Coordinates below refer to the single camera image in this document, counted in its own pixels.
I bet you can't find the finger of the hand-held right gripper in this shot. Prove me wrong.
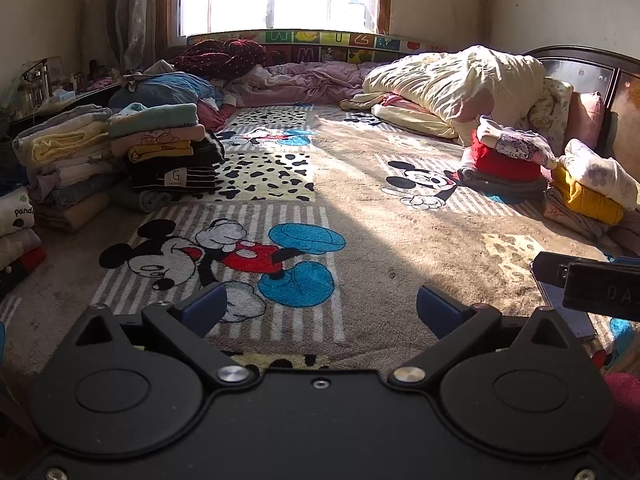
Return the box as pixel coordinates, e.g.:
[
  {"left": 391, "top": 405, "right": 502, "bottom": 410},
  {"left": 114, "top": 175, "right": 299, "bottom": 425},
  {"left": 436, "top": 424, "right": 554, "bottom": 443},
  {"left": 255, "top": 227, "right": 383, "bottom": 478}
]
[{"left": 530, "top": 251, "right": 572, "bottom": 287}]

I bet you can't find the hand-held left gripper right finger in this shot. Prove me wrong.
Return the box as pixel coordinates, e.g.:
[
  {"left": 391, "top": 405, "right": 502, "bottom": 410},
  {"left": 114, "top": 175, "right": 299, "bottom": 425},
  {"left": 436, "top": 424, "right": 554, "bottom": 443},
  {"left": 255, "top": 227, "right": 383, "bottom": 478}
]
[{"left": 387, "top": 285, "right": 573, "bottom": 391}]

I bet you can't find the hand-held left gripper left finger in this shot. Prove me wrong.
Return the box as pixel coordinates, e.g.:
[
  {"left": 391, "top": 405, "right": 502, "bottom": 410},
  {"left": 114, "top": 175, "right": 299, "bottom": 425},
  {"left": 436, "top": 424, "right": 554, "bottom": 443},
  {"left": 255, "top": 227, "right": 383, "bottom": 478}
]
[{"left": 75, "top": 282, "right": 258, "bottom": 391}]

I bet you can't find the dark striped folded clothes stack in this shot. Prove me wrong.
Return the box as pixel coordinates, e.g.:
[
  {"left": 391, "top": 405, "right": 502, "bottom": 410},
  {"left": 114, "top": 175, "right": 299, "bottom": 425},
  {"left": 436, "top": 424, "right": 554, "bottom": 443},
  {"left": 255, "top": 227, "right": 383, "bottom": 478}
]
[{"left": 109, "top": 102, "right": 227, "bottom": 213}]

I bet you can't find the pastel folded clothes stack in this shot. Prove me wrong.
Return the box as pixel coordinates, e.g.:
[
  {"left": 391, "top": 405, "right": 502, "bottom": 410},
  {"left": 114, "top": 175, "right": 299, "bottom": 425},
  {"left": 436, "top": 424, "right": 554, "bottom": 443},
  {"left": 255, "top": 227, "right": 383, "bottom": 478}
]
[{"left": 12, "top": 104, "right": 126, "bottom": 233}]

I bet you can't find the smartphone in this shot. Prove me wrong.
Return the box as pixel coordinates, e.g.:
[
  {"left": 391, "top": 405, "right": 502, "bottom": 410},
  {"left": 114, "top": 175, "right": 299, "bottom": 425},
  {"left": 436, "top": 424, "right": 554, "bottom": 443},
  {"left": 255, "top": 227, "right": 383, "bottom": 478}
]
[{"left": 536, "top": 280, "right": 598, "bottom": 345}]

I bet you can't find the pale striped folded garment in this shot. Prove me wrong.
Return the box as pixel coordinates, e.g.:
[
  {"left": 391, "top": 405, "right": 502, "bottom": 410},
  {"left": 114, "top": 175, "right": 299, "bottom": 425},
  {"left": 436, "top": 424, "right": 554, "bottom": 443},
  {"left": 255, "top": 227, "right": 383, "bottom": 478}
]
[{"left": 542, "top": 187, "right": 613, "bottom": 241}]

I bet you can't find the grey folded garment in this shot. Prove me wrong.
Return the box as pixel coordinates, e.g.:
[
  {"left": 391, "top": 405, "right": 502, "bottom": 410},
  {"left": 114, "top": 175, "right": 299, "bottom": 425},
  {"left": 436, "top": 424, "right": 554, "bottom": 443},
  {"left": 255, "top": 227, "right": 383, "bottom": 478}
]
[{"left": 457, "top": 162, "right": 551, "bottom": 206}]

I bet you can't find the cartoon mouse printed blanket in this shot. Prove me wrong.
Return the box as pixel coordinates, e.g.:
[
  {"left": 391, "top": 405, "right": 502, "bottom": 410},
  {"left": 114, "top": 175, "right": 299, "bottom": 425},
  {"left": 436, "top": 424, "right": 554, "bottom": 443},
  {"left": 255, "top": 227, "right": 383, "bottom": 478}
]
[{"left": 0, "top": 102, "right": 640, "bottom": 411}]

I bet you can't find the white floral folded garment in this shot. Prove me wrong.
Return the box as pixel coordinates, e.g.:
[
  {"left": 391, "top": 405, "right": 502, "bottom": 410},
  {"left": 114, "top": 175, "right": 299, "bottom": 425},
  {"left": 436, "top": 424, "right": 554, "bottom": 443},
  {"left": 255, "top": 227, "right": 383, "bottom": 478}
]
[{"left": 557, "top": 138, "right": 639, "bottom": 211}]

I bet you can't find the red folded sweater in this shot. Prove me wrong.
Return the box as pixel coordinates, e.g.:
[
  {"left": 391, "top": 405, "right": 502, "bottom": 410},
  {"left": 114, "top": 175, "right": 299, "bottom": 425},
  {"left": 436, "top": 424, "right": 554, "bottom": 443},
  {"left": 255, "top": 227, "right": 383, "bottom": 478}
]
[{"left": 470, "top": 130, "right": 546, "bottom": 183}]

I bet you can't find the magenta fuzzy cloth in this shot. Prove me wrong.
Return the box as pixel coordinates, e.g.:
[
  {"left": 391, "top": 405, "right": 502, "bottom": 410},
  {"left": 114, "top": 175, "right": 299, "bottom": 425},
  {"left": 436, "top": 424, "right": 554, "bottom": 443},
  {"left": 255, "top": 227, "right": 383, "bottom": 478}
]
[{"left": 597, "top": 372, "right": 640, "bottom": 466}]

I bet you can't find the white purple printed garment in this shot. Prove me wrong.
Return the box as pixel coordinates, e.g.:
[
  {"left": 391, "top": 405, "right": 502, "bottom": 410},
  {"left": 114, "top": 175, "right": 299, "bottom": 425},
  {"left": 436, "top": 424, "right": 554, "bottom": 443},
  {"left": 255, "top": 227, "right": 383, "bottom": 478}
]
[{"left": 475, "top": 116, "right": 558, "bottom": 168}]

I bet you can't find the pink pillow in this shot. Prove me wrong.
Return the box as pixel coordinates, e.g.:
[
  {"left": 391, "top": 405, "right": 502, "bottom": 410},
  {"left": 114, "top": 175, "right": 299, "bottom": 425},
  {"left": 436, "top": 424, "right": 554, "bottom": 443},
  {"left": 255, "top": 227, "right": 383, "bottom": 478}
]
[{"left": 567, "top": 91, "right": 607, "bottom": 148}]

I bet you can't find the cream floral pillow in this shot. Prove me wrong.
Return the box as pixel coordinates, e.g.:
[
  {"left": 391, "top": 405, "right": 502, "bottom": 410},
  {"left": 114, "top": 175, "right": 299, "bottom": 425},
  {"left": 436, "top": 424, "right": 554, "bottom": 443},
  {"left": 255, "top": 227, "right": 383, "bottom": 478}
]
[{"left": 527, "top": 77, "right": 574, "bottom": 142}]

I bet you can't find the dark wooden headboard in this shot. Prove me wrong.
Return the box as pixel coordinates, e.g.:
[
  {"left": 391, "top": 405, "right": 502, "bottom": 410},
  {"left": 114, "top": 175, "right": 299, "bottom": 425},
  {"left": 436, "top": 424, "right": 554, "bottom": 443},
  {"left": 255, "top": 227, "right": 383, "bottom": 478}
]
[{"left": 522, "top": 45, "right": 640, "bottom": 181}]

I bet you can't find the maroon garment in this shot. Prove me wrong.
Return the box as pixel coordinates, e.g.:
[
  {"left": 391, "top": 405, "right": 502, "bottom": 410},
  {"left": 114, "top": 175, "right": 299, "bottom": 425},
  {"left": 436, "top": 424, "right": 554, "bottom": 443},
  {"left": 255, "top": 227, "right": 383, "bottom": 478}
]
[{"left": 195, "top": 97, "right": 232, "bottom": 132}]

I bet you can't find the cream crumpled duvet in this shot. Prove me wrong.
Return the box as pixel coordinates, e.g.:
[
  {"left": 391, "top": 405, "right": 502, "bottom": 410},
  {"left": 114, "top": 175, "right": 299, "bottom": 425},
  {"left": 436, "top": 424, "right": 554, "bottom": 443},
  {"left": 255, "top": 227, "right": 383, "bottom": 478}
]
[{"left": 340, "top": 45, "right": 548, "bottom": 146}]

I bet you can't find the white panda print garment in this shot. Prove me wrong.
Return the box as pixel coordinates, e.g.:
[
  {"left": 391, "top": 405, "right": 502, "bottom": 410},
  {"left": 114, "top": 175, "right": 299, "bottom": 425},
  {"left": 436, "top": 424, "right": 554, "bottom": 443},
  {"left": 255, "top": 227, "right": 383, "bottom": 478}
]
[{"left": 0, "top": 187, "right": 36, "bottom": 238}]

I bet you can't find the pink cloth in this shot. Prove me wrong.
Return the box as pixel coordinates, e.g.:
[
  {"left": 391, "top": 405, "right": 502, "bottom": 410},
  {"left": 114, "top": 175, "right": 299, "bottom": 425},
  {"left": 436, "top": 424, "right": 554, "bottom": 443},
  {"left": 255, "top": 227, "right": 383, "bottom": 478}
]
[{"left": 377, "top": 92, "right": 418, "bottom": 112}]

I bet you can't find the blue crumpled clothing pile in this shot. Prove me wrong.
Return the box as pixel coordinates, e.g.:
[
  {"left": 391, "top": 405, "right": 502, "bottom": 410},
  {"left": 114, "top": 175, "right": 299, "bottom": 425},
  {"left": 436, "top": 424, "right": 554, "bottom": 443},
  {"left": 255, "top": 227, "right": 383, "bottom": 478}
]
[{"left": 107, "top": 71, "right": 223, "bottom": 111}]

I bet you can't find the cluttered dark side table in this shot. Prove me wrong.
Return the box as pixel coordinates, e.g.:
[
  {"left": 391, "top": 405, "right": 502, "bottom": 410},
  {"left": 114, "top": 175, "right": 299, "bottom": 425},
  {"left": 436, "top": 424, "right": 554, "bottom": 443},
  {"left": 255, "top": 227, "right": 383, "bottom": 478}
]
[{"left": 0, "top": 57, "right": 123, "bottom": 133}]

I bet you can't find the pale purple crumpled quilt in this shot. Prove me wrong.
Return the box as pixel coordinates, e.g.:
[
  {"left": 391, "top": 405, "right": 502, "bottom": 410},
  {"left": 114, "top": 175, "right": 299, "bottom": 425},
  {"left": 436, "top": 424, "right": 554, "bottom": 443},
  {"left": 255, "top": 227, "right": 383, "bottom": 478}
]
[{"left": 225, "top": 60, "right": 381, "bottom": 108}]

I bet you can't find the dark red polka-dot pillow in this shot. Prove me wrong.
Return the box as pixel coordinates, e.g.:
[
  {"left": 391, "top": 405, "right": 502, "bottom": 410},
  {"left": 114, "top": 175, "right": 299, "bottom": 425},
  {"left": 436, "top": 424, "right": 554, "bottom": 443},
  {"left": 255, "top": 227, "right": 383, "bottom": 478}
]
[{"left": 172, "top": 37, "right": 268, "bottom": 81}]

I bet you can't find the clear plastic organizer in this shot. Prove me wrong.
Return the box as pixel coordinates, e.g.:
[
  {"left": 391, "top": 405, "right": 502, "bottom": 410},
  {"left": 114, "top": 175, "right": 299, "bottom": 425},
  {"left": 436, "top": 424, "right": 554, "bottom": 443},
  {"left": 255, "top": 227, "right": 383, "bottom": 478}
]
[{"left": 20, "top": 57, "right": 67, "bottom": 107}]

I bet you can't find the colourful alphabet foam panel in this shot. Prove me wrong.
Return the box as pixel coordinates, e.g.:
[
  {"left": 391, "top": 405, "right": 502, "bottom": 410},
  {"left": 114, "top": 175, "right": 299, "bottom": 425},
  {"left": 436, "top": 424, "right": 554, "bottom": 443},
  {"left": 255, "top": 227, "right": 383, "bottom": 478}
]
[{"left": 186, "top": 30, "right": 451, "bottom": 67}]

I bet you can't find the grey patterned curtain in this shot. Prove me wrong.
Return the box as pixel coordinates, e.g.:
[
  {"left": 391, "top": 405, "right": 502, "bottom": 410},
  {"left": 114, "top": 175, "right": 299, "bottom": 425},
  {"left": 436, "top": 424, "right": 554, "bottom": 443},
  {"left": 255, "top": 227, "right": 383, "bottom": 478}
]
[{"left": 112, "top": 0, "right": 173, "bottom": 68}]

